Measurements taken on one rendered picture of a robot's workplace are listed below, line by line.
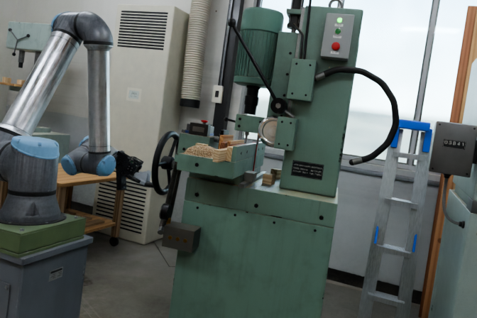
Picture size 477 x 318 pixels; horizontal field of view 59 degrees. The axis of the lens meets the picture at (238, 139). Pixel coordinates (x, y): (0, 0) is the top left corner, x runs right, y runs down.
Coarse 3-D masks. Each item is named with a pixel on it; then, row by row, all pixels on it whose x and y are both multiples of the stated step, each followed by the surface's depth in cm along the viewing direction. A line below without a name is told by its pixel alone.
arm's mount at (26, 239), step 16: (0, 224) 132; (16, 224) 133; (32, 224) 135; (48, 224) 138; (64, 224) 141; (80, 224) 148; (0, 240) 128; (16, 240) 126; (32, 240) 129; (48, 240) 136; (64, 240) 142; (16, 256) 126
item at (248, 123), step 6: (240, 114) 176; (240, 120) 176; (246, 120) 176; (252, 120) 175; (258, 120) 175; (240, 126) 176; (246, 126) 176; (252, 126) 175; (246, 132) 178; (252, 132) 175
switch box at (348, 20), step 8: (328, 16) 154; (336, 16) 153; (344, 16) 153; (352, 16) 152; (328, 24) 154; (344, 24) 153; (352, 24) 152; (328, 32) 154; (344, 32) 153; (328, 40) 154; (336, 40) 153; (344, 40) 153; (328, 48) 154; (344, 48) 153; (328, 56) 154; (336, 56) 154; (344, 56) 153
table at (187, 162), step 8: (176, 160) 173; (184, 160) 150; (192, 160) 149; (200, 160) 148; (208, 160) 148; (240, 160) 154; (248, 160) 169; (256, 160) 186; (184, 168) 150; (192, 168) 149; (200, 168) 148; (208, 168) 148; (216, 168) 147; (224, 168) 146; (232, 168) 146; (240, 168) 155; (248, 168) 171; (216, 176) 147; (224, 176) 146; (232, 176) 146
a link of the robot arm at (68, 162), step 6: (72, 150) 184; (78, 150) 182; (84, 150) 184; (66, 156) 178; (72, 156) 179; (78, 156) 178; (66, 162) 178; (72, 162) 177; (78, 162) 177; (66, 168) 180; (72, 168) 177; (78, 168) 178; (72, 174) 179
